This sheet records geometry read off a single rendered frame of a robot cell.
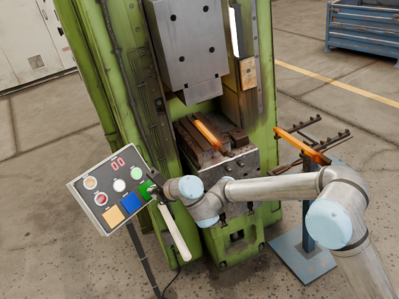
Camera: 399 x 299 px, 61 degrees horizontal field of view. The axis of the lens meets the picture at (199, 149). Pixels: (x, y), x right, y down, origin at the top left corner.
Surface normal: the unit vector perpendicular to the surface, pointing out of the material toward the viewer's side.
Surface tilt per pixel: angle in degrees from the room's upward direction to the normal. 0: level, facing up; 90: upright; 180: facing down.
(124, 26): 90
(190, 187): 55
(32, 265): 0
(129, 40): 90
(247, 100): 90
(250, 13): 90
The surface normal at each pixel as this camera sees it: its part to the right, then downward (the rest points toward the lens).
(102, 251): -0.17, -0.81
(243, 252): 0.38, 0.47
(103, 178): 0.55, -0.16
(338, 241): -0.69, 0.41
